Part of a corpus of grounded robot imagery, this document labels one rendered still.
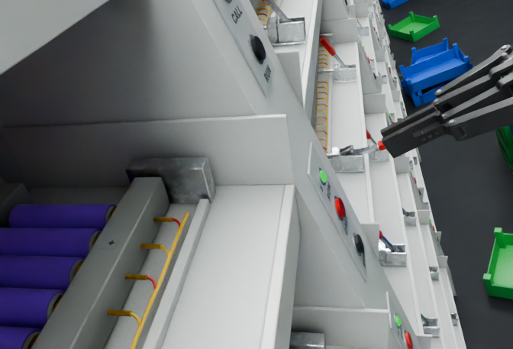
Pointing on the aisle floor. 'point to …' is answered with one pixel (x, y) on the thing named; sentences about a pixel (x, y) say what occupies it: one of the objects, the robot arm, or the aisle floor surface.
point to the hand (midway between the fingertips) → (412, 131)
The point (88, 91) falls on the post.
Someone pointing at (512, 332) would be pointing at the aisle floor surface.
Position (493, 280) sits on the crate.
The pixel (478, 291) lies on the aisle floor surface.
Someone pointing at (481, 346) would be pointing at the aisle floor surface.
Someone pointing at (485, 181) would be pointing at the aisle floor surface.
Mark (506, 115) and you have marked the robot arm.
